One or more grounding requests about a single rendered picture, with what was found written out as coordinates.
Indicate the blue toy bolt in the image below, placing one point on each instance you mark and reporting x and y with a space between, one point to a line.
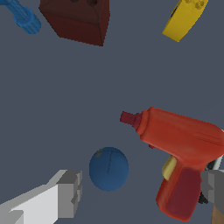
26 19

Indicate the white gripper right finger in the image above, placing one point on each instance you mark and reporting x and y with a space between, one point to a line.
215 188

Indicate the dark red wooden block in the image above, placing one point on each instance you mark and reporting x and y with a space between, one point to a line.
78 20

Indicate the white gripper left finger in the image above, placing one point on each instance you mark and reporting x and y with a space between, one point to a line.
43 198

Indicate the yellow toy piece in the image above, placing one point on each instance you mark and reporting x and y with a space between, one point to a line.
183 20

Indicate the blue ball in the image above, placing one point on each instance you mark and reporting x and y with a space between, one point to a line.
108 169

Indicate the red toy power drill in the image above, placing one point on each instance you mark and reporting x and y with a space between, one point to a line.
180 145

